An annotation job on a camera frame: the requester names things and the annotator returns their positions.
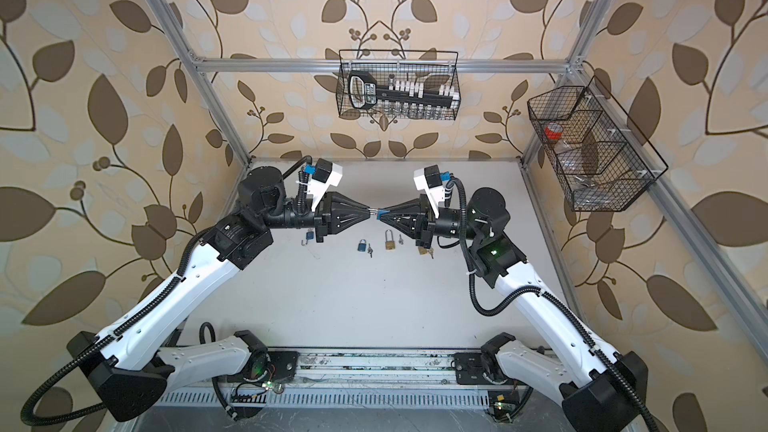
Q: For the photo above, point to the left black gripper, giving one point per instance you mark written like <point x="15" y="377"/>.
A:
<point x="327" y="212"/>

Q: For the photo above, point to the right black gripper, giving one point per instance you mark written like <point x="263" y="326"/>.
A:
<point x="422" y="221"/>

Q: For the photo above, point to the large brass padlock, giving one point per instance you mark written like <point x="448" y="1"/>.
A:
<point x="390" y="243"/>

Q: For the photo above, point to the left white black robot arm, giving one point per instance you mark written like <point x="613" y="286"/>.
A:
<point x="127" y="362"/>

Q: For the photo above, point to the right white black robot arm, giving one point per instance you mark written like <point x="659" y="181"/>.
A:
<point x="597" y="387"/>

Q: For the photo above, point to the black socket tool set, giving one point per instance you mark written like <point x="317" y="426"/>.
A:
<point x="364" y="92"/>

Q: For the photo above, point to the red item in basket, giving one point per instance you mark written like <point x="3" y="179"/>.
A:
<point x="553" y="131"/>

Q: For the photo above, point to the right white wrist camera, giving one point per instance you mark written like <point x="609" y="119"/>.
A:
<point x="432" y="182"/>

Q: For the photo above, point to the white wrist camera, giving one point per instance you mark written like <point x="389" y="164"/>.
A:
<point x="432" y="182"/>
<point x="321" y="176"/>

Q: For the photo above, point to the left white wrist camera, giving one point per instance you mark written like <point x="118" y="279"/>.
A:
<point x="321" y="176"/>

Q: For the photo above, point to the back black wire basket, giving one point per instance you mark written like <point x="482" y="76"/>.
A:
<point x="433" y="67"/>

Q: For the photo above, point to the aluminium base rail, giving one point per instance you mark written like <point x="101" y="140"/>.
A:
<point x="431" y="379"/>

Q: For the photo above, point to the side black wire basket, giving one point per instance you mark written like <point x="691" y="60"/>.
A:
<point x="605" y="159"/>

